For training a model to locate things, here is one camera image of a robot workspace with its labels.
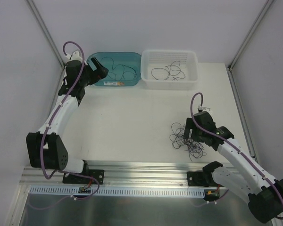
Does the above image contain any black purple cable bundle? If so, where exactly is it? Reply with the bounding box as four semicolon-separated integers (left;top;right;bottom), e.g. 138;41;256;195
169;121;207;162

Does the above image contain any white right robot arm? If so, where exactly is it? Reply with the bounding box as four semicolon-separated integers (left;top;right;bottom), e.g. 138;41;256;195
184;111;283;223

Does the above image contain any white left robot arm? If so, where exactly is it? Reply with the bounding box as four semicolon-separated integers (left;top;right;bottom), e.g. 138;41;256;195
26;57;108;183

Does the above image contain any teal plastic basin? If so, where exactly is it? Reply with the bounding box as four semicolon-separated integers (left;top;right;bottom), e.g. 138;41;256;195
87;52;141;86

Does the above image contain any white perforated plastic basket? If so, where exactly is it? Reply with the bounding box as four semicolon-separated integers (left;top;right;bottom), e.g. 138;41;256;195
141;49;200;90

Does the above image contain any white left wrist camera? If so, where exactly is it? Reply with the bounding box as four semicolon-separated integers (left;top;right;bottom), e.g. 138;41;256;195
65;50;83;63

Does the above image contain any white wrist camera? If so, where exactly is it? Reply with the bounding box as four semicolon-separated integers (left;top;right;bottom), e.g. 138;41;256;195
65;50;83;63
198;105;213;115

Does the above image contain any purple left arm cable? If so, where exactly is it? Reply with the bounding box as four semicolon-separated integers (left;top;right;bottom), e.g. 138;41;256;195
42;41;101;201

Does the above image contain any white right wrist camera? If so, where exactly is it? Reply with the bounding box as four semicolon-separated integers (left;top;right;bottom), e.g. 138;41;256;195
198;105;213;115

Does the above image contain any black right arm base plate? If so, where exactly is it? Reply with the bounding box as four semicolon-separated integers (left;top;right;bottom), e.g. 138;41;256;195
186;171;217;187

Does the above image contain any aluminium frame post left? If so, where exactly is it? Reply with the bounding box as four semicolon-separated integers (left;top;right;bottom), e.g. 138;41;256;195
25;0;67;69

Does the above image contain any aluminium frame post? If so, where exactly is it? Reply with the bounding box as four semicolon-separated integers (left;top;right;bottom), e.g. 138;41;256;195
228;0;275;71
25;0;67;69

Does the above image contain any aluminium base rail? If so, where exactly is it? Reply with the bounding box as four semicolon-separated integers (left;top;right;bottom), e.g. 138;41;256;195
19;161;207;188

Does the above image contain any white slotted cable duct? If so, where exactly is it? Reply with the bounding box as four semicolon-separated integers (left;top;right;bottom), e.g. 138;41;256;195
30;186;205;198

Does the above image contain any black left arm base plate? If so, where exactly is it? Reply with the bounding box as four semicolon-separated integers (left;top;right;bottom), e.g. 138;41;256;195
62;169;106;186

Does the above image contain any aluminium frame post right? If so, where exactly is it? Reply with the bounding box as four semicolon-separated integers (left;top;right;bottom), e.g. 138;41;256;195
228;0;275;71

